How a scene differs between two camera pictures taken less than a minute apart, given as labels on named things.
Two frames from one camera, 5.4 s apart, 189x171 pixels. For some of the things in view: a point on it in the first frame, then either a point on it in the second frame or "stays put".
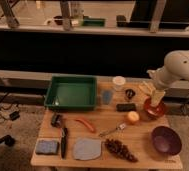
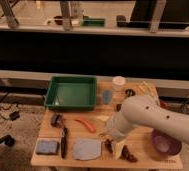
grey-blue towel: x=87 y=148 stays put
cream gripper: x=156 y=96 -> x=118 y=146
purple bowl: x=166 y=140 stays put
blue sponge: x=47 y=147 stays put
